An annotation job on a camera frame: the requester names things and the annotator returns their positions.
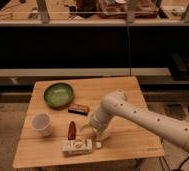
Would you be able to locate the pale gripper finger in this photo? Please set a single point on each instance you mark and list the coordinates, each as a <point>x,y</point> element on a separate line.
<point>86,126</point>

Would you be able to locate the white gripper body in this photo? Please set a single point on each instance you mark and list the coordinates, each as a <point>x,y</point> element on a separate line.
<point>100,125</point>

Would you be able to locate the white carton box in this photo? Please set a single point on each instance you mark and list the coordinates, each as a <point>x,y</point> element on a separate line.
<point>76,147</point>

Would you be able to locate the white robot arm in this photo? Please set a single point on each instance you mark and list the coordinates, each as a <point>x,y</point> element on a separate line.
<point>116,104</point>

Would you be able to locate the green ceramic bowl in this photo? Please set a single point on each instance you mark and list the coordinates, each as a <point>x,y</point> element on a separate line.
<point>58,95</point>

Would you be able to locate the brown snack bar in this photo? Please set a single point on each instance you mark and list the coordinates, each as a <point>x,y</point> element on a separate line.
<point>79,109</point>

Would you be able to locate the small white cube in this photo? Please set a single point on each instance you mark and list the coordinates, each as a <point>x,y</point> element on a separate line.
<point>98,145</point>

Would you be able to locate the wooden table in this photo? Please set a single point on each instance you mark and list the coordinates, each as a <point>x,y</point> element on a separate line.
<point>126,141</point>

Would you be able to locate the white plastic cup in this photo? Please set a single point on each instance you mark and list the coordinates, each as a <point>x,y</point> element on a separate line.
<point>41,123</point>

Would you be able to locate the long wooden bench shelf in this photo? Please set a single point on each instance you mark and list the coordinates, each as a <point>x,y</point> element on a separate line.
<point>30,76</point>

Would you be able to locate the brown tray on counter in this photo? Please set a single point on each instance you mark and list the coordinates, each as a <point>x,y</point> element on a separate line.
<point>119,9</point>

